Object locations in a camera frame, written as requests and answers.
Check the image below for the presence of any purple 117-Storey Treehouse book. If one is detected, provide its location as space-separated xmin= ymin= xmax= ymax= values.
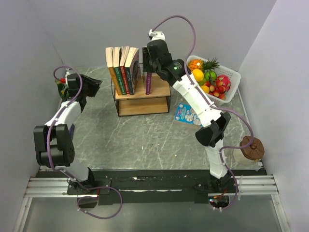
xmin=145 ymin=72 xmax=152 ymax=95

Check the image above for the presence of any red 13-Storey Treehouse book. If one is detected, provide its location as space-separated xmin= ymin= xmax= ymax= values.
xmin=119 ymin=46 xmax=130 ymax=94

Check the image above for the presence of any green 104-Storey Treehouse book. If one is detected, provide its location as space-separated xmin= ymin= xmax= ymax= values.
xmin=113 ymin=47 xmax=126 ymax=95

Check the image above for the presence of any orange Treehouse book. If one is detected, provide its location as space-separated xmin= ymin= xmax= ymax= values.
xmin=105 ymin=47 xmax=122 ymax=95

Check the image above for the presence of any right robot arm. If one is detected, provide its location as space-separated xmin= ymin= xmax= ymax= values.
xmin=146 ymin=39 xmax=231 ymax=193

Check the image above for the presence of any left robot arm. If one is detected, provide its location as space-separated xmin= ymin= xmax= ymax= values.
xmin=33 ymin=73 xmax=102 ymax=194

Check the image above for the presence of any green glass bottle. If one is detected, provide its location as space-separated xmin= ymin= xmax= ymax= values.
xmin=55 ymin=78 xmax=68 ymax=100

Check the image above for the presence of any small pineapple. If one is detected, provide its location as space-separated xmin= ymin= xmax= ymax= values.
xmin=188 ymin=58 xmax=219 ymax=72

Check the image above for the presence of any orange mango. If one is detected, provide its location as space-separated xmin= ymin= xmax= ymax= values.
xmin=192 ymin=69 xmax=204 ymax=82

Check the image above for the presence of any dark blue book at left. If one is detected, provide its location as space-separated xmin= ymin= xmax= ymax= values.
xmin=69 ymin=124 xmax=75 ymax=139

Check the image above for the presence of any green apple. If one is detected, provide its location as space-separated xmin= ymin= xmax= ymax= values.
xmin=204 ymin=70 xmax=217 ymax=82

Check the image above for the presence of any blue cartoon book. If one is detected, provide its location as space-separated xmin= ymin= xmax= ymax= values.
xmin=174 ymin=103 xmax=202 ymax=127

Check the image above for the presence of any red lychee cluster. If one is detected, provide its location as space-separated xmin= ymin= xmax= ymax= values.
xmin=200 ymin=81 xmax=227 ymax=100

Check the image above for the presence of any pink dragon fruit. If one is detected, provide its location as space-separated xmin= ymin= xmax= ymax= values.
xmin=216 ymin=74 xmax=231 ymax=93

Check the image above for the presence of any white plastic fruit basket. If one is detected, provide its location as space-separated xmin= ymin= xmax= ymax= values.
xmin=187 ymin=55 xmax=241 ymax=106

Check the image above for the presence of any brown round object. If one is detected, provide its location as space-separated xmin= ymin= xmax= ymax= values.
xmin=233 ymin=137 xmax=265 ymax=165

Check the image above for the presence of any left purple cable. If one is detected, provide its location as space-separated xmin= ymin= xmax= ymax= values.
xmin=47 ymin=66 xmax=97 ymax=191

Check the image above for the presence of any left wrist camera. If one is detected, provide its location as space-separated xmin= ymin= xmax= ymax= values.
xmin=60 ymin=70 xmax=72 ymax=84

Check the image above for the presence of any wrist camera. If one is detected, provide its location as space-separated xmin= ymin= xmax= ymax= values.
xmin=148 ymin=29 xmax=166 ymax=41
xmin=60 ymin=70 xmax=72 ymax=84

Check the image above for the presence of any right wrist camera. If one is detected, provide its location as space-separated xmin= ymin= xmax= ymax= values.
xmin=148 ymin=29 xmax=166 ymax=41

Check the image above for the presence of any wood and wire shelf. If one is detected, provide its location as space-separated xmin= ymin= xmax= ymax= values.
xmin=111 ymin=72 xmax=171 ymax=116

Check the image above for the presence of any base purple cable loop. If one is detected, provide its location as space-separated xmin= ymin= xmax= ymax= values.
xmin=76 ymin=187 xmax=123 ymax=220

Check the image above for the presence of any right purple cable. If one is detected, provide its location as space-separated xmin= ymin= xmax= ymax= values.
xmin=149 ymin=15 xmax=254 ymax=206

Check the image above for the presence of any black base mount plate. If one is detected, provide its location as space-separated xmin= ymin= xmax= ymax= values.
xmin=36 ymin=169 xmax=267 ymax=206

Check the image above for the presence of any aluminium rail frame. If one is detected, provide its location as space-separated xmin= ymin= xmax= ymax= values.
xmin=14 ymin=170 xmax=290 ymax=232

